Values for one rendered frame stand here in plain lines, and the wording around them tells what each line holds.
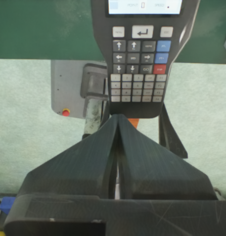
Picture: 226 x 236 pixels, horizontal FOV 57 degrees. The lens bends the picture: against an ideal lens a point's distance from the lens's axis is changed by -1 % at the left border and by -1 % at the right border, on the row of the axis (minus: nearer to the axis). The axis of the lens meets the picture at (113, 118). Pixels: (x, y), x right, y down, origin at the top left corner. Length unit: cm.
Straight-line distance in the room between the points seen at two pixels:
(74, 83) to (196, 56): 77
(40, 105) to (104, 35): 146
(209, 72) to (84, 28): 117
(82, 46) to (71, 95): 78
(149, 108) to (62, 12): 20
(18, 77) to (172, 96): 104
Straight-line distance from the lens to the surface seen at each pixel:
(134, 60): 21
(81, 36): 37
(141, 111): 26
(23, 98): 165
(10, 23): 40
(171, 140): 25
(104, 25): 20
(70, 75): 106
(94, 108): 85
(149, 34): 20
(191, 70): 141
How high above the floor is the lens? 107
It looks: 41 degrees down
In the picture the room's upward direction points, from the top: 178 degrees counter-clockwise
